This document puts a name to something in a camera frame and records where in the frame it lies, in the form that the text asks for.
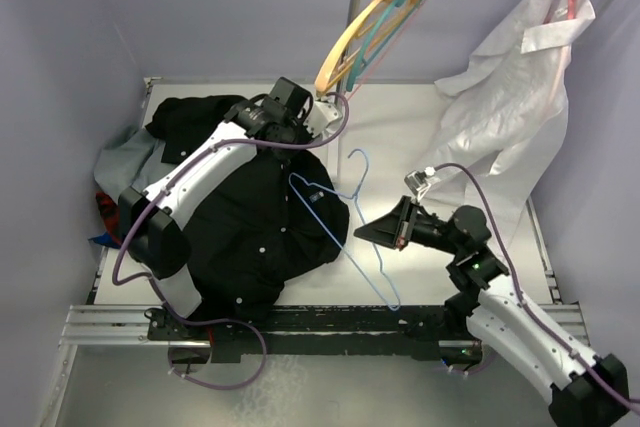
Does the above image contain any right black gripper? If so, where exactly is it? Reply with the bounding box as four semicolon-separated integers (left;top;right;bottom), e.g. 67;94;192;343
355;194;463;255

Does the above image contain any black button shirt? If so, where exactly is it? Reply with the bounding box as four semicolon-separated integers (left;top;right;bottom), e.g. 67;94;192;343
144;94;350;323

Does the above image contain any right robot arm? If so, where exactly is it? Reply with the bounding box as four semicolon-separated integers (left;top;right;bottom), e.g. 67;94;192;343
354;196;638;426

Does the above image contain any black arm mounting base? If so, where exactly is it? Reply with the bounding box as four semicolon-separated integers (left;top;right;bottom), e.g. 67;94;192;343
144;306;484;367

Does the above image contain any teal hanger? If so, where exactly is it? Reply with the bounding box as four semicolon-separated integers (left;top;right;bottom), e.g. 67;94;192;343
345;0;441;91

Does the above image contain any orange hanger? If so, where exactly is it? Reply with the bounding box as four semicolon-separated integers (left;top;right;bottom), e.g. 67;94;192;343
314;0;426;97

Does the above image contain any grey shirt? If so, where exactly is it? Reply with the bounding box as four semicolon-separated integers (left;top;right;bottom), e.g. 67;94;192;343
93;126;176;203

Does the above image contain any white hanging shirt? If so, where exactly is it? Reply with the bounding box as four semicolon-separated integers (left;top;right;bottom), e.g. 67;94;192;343
413;0;569;244

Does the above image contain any red black plaid shirt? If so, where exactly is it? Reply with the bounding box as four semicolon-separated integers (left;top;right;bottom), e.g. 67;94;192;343
95;192;122;246

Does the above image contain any pink hanger under white shirt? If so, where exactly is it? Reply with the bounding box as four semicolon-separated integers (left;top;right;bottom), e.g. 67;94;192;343
543;0;601;73

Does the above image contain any blue garment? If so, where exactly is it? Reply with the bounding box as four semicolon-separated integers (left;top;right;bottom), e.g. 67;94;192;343
89;232;119;249

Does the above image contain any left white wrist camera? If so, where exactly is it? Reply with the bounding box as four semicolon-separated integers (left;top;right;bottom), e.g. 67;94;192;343
304;100;343;139

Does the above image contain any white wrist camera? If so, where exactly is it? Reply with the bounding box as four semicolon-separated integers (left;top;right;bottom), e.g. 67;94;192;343
404;167;436;203
304;100;343;139

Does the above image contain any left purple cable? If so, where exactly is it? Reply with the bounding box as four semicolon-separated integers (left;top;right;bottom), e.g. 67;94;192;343
112;92;351;389

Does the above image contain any purple cable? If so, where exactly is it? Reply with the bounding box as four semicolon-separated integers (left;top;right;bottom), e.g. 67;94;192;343
112;92;351;389
424;162;640;411

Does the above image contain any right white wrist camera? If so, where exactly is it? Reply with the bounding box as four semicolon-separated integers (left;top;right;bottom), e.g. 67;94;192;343
404;167;436;203

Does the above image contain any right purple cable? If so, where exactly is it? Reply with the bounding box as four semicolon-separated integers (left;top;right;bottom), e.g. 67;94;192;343
424;162;640;411

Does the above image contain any aluminium frame rail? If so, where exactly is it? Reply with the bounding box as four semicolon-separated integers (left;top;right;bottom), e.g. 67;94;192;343
60;304;590;345

